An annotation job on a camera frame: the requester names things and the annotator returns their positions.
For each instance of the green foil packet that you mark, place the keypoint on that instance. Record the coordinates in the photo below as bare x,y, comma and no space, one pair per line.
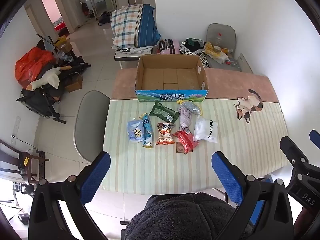
163,112

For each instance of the long blue snack packet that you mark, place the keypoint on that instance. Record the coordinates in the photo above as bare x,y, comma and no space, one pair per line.
147,131

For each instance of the yellow cardboard box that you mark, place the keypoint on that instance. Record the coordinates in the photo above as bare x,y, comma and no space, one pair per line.
63,42

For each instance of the striped and pink table mat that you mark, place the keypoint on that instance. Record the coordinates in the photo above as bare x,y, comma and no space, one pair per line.
175,165

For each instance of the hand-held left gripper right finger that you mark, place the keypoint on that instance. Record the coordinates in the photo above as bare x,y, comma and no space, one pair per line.
226,177

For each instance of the small brown cardboard box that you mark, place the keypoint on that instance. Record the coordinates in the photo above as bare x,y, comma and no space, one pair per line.
74,83

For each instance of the grey cushioned chair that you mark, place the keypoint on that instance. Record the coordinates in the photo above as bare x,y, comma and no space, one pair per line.
222,32

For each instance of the dark fleece clothing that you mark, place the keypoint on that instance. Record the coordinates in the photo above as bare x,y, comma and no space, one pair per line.
185,217

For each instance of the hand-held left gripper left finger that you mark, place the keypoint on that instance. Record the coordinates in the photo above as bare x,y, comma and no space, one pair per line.
96,177

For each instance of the white leaning board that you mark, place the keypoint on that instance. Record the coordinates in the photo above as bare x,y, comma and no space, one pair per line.
245,63

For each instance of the orange cartoon snack packet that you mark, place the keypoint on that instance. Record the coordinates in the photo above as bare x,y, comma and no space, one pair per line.
165,135

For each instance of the clear plastic bottle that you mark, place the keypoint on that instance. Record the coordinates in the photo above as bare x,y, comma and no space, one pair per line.
218,41

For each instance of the plaid folded quilt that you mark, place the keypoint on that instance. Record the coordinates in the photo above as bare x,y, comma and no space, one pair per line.
132,26

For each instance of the silver and yellow scrubber packet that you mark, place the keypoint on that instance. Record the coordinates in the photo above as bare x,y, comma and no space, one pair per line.
190,107

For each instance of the light blue tissue packet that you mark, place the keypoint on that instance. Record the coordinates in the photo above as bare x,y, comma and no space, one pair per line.
135,132

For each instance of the white plastic packet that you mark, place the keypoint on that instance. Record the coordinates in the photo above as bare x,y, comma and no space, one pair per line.
205,130

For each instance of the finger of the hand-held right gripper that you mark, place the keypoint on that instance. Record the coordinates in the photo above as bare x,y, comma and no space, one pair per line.
293,151
315,137

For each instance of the black and white patterned bag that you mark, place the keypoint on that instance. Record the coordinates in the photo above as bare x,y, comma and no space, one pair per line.
193,46

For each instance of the grey plastic chair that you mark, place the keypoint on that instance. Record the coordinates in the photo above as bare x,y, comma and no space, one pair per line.
90,125

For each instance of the orange plastic bag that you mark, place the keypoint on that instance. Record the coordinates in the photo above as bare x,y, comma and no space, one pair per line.
32,65

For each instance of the black folded stroller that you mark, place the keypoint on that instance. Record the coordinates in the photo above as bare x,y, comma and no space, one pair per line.
42,100

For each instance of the pink suitcase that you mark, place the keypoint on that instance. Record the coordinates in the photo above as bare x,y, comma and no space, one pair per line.
170,46

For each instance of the red plastic packet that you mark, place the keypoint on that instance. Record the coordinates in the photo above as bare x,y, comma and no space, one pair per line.
185,140

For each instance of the white folding bench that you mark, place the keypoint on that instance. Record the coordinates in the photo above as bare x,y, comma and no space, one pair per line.
130,55

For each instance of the purple cloth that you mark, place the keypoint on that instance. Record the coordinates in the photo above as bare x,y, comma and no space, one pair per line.
185,118

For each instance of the dark wooden chair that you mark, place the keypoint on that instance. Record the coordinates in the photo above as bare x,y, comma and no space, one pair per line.
15,162

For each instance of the yellow plastic bag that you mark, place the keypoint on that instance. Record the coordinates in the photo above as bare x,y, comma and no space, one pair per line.
212,50

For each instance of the white goose plush toy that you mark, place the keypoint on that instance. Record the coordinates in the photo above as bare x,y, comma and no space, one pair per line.
50,77

